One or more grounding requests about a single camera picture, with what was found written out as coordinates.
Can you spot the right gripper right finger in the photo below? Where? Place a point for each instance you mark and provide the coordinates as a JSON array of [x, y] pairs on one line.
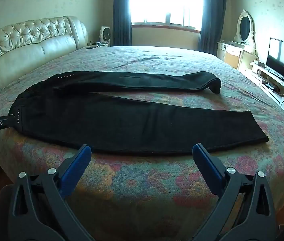
[[256, 219]]

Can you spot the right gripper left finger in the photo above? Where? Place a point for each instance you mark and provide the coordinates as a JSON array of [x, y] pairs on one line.
[[38, 209]]

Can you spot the black pants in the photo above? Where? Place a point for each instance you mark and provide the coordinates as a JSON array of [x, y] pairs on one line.
[[76, 108]]

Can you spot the cream tufted leather headboard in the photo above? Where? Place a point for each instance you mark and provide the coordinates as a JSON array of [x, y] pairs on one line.
[[28, 45]]

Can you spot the white tv console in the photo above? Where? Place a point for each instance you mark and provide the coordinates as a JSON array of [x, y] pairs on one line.
[[266, 80]]

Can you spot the white desk fan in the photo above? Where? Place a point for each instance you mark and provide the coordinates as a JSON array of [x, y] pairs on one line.
[[105, 34]]

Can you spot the left dark blue curtain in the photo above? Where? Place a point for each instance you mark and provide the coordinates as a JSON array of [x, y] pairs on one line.
[[122, 32]]

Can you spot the dark blue curtain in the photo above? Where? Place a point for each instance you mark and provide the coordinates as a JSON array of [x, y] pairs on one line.
[[122, 32], [212, 25]]

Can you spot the white dressing table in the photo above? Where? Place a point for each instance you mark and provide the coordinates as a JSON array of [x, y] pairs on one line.
[[235, 55]]

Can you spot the white oval vanity mirror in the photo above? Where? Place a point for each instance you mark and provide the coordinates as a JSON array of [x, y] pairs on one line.
[[245, 30]]

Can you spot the right dark blue curtain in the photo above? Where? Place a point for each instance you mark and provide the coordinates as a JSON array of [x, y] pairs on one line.
[[212, 25]]

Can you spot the bright window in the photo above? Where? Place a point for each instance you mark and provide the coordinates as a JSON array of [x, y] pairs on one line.
[[181, 13]]

